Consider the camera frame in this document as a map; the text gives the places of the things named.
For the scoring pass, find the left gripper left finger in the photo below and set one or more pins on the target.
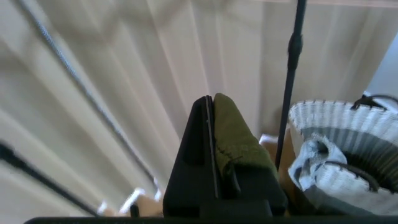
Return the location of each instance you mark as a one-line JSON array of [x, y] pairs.
[[192, 174]]

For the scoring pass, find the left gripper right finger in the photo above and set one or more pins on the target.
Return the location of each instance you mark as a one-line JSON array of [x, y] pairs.
[[261, 189]]

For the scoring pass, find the green long-sleeved shirt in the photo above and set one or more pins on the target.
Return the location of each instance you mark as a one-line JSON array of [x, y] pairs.
[[236, 140]]

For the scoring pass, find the white laundry basket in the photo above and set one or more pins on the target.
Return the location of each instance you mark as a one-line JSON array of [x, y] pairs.
[[342, 115]]

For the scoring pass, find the black clothes rack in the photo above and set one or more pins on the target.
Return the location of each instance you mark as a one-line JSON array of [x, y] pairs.
[[290, 77]]

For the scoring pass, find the pale grey garment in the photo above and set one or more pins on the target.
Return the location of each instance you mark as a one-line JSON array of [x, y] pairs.
[[311, 161]]

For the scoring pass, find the beige curtain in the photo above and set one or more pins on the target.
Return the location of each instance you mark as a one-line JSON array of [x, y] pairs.
[[140, 62]]

